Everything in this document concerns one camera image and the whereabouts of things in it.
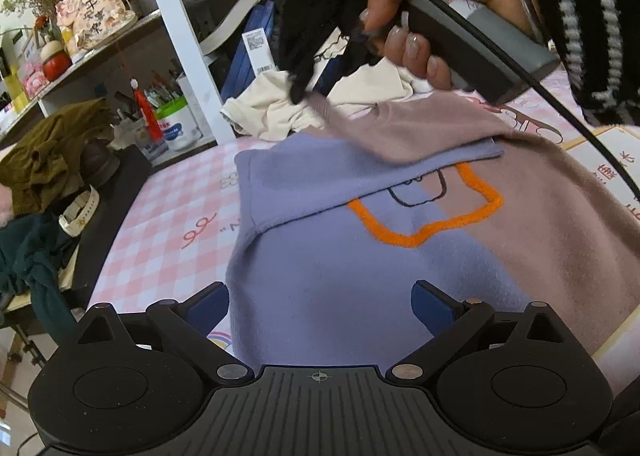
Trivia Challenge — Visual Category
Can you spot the row of books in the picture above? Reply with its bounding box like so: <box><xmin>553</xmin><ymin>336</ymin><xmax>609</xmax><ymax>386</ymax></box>
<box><xmin>221</xmin><ymin>1</ymin><xmax>281</xmax><ymax>104</ymax></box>

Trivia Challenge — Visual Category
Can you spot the purple and pink sweater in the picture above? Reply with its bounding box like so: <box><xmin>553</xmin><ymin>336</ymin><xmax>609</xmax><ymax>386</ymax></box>
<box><xmin>225</xmin><ymin>89</ymin><xmax>640</xmax><ymax>372</ymax></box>

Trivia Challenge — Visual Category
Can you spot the dark green cloth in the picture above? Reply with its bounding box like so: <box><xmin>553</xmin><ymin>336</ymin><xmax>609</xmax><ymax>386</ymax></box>
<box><xmin>0</xmin><ymin>213</ymin><xmax>80</xmax><ymax>343</ymax></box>

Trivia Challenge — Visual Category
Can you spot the white bookshelf frame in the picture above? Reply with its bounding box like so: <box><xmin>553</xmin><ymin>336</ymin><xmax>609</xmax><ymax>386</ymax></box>
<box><xmin>134</xmin><ymin>0</ymin><xmax>237</xmax><ymax>143</ymax></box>

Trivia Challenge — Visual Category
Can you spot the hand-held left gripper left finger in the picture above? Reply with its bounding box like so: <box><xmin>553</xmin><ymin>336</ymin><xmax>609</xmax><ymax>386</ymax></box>
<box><xmin>75</xmin><ymin>281</ymin><xmax>256</xmax><ymax>384</ymax></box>

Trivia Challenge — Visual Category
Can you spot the pink checkered printed mat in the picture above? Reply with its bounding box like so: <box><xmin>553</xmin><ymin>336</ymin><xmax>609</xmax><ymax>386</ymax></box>
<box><xmin>85</xmin><ymin>1</ymin><xmax>640</xmax><ymax>387</ymax></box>

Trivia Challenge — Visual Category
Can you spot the red apple figure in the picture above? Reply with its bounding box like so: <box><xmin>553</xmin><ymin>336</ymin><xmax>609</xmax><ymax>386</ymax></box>
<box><xmin>40</xmin><ymin>41</ymin><xmax>74</xmax><ymax>83</ymax></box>

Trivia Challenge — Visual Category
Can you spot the pink box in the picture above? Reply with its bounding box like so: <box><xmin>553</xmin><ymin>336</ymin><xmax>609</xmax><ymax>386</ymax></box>
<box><xmin>22</xmin><ymin>61</ymin><xmax>52</xmax><ymax>98</ymax></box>

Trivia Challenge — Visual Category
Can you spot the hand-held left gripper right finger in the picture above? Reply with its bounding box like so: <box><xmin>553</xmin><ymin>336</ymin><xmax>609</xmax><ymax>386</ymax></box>
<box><xmin>385</xmin><ymin>280</ymin><xmax>576</xmax><ymax>382</ymax></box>

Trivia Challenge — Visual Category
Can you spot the yellow box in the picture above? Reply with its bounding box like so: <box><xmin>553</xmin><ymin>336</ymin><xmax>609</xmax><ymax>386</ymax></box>
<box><xmin>0</xmin><ymin>70</ymin><xmax>32</xmax><ymax>116</ymax></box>

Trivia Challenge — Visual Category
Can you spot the white can with green lid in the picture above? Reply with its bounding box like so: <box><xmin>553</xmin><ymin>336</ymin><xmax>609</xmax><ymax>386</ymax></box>
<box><xmin>155</xmin><ymin>99</ymin><xmax>204</xmax><ymax>153</ymax></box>

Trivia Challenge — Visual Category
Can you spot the white watch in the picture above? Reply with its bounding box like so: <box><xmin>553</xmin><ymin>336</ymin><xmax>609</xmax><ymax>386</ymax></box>
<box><xmin>58</xmin><ymin>185</ymin><xmax>102</xmax><ymax>238</ymax></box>

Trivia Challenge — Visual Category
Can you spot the person's right forearm striped sleeve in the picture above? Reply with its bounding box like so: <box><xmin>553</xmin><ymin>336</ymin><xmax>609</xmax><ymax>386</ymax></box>
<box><xmin>515</xmin><ymin>0</ymin><xmax>640</xmax><ymax>127</ymax></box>

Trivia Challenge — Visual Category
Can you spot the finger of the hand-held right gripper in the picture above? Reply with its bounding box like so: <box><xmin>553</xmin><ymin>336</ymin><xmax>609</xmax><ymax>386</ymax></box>
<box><xmin>320</xmin><ymin>6</ymin><xmax>387</xmax><ymax>97</ymax></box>
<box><xmin>276</xmin><ymin>6</ymin><xmax>328</xmax><ymax>104</ymax></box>

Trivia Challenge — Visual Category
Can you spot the white barcode box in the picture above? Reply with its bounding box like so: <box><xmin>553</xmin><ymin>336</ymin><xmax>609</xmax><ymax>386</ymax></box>
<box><xmin>241</xmin><ymin>28</ymin><xmax>278</xmax><ymax>76</ymax></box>

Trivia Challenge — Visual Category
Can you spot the cream garment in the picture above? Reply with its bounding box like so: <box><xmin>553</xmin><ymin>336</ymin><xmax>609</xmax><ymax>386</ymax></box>
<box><xmin>220</xmin><ymin>54</ymin><xmax>436</xmax><ymax>142</ymax></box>

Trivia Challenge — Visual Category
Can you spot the black cable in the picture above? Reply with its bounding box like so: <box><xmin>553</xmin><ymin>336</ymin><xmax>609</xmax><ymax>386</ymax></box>
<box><xmin>350</xmin><ymin>0</ymin><xmax>640</xmax><ymax>199</ymax></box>

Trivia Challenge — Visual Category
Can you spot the grey white leaning book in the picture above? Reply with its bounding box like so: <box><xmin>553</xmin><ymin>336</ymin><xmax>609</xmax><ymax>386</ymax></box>
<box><xmin>199</xmin><ymin>0</ymin><xmax>262</xmax><ymax>60</ymax></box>

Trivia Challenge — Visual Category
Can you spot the black round object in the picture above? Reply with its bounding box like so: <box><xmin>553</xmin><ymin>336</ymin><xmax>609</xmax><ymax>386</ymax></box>
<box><xmin>81</xmin><ymin>140</ymin><xmax>122</xmax><ymax>188</ymax></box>

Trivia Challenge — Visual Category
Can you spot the red tassel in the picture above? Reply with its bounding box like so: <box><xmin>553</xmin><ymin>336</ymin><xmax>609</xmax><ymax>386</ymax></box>
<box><xmin>130</xmin><ymin>79</ymin><xmax>164</xmax><ymax>143</ymax></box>

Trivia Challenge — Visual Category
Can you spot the olive cloth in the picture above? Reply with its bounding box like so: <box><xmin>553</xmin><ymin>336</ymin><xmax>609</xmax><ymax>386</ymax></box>
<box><xmin>0</xmin><ymin>99</ymin><xmax>119</xmax><ymax>218</ymax></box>

